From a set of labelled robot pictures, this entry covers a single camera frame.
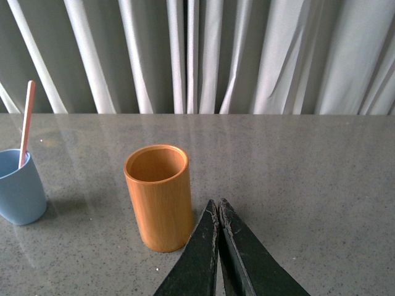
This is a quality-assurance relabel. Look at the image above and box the light blue cup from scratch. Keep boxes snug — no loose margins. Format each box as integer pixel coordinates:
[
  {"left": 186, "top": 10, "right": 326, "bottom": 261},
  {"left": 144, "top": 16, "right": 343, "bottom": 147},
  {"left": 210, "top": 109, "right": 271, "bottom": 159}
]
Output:
[{"left": 1, "top": 149, "right": 46, "bottom": 225}]

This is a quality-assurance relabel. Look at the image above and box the grey pleated curtain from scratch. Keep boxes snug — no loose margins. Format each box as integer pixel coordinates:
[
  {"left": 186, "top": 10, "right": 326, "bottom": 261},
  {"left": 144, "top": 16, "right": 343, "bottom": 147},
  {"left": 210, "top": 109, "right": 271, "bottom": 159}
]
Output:
[{"left": 1, "top": 1, "right": 394, "bottom": 115}]

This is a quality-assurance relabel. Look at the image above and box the orange wooden chopstick holder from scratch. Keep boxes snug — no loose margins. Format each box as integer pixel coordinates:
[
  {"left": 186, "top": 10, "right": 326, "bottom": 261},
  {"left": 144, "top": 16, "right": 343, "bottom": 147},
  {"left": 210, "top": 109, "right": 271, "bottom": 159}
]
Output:
[{"left": 123, "top": 144, "right": 194, "bottom": 252}]

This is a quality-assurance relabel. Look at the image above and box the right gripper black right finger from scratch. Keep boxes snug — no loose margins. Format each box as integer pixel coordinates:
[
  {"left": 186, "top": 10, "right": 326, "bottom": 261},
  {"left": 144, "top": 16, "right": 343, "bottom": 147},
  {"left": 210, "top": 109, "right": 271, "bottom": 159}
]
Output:
[{"left": 218, "top": 199, "right": 309, "bottom": 295}]

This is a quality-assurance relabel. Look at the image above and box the pink chopstick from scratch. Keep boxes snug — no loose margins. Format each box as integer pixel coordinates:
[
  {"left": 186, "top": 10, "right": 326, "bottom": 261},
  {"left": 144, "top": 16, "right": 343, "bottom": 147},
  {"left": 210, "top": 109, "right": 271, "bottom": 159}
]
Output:
[{"left": 19, "top": 80, "right": 36, "bottom": 168}]

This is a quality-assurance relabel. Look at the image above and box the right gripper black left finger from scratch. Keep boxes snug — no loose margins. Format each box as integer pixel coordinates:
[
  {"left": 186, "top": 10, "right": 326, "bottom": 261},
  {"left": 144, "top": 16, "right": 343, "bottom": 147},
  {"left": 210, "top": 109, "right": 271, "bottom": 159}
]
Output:
[{"left": 154, "top": 200, "right": 220, "bottom": 295}]

